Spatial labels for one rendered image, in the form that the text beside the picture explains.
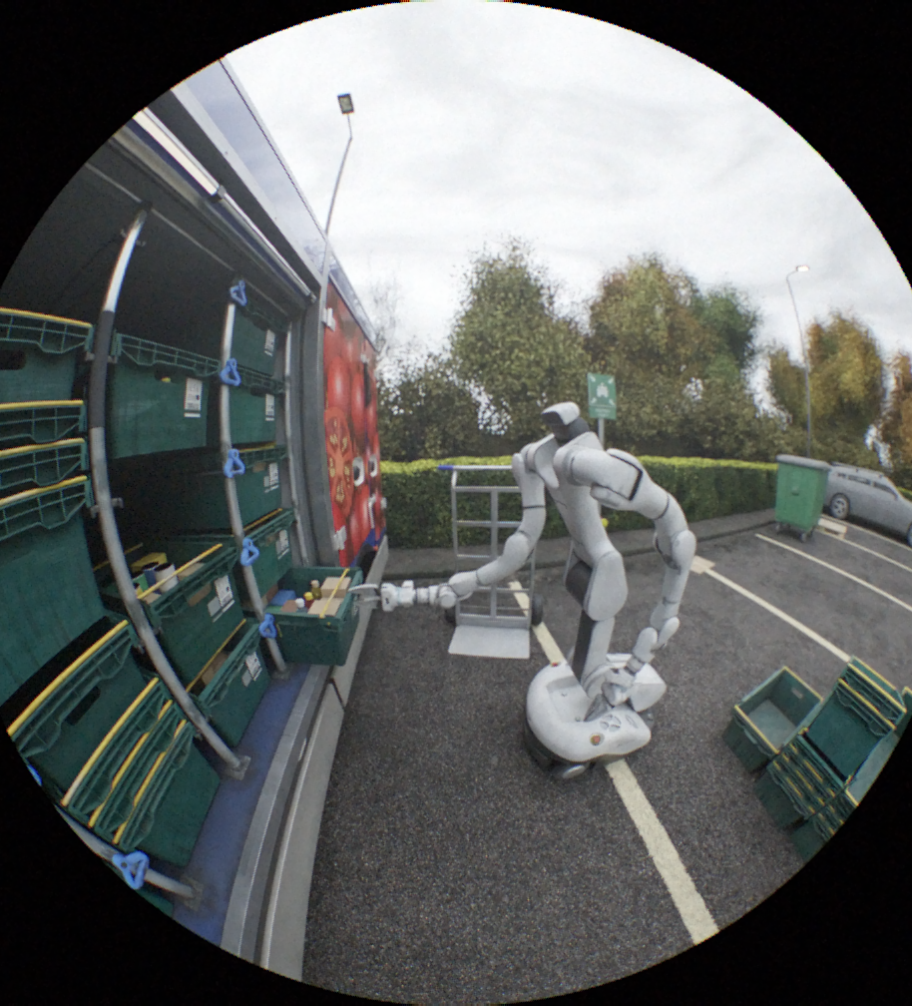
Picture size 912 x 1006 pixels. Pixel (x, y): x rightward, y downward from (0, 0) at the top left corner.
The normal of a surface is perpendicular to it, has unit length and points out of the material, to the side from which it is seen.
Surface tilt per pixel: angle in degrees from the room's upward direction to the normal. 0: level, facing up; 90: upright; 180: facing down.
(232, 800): 0
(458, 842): 0
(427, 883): 0
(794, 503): 94
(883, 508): 84
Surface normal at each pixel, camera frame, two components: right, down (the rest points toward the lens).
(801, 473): -0.98, 0.14
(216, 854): -0.04, -0.97
